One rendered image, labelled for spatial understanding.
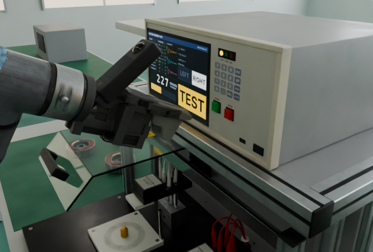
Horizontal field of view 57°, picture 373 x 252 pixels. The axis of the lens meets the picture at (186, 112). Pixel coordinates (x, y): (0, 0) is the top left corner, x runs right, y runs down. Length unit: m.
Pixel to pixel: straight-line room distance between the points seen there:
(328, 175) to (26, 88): 0.47
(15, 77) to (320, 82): 0.46
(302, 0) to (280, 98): 7.77
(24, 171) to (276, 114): 1.05
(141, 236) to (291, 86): 0.59
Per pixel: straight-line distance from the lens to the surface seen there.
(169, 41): 0.77
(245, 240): 0.80
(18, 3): 5.22
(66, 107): 0.48
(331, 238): 0.64
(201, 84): 0.68
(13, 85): 0.46
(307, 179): 0.58
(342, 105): 0.69
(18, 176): 1.37
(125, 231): 0.94
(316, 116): 0.64
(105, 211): 1.07
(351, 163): 0.66
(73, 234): 1.02
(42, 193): 1.25
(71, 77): 0.48
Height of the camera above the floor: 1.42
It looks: 22 degrees down
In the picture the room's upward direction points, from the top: straight up
